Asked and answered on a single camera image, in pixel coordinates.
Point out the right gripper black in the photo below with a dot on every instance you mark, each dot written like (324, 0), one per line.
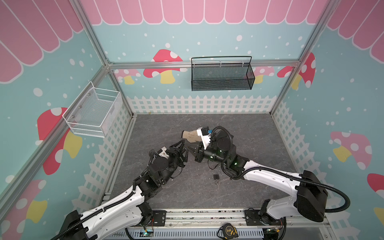
(200, 153)

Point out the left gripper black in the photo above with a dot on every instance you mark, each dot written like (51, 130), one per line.
(177, 155)

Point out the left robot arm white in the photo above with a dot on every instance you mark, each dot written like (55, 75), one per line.
(131, 207)

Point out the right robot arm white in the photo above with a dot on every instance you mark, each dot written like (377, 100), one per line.
(307, 196)

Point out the beige knit work glove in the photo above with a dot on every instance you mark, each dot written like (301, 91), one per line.
(191, 137)

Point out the yellow black tape measure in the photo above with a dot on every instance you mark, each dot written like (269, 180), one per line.
(227, 232)

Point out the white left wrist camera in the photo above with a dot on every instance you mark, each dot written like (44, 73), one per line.
(162, 152)

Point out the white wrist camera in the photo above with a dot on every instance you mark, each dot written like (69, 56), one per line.
(162, 152)
(205, 134)

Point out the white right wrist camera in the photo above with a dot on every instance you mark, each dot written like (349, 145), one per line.
(205, 134)

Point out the black mesh wall basket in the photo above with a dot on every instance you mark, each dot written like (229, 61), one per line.
(228, 73)

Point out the white wire wall basket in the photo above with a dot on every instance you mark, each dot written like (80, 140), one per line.
(93, 111)

